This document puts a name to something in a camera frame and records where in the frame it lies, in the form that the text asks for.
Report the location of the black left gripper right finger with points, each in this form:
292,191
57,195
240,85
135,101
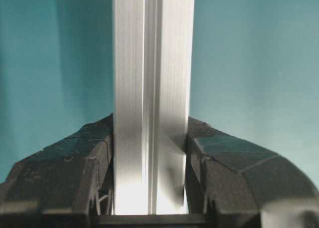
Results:
239,184

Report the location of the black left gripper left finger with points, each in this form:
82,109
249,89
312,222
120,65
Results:
64,184

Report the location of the silver aluminium extrusion rail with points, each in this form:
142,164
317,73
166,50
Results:
152,48

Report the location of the teal table mat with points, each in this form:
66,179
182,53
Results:
255,73

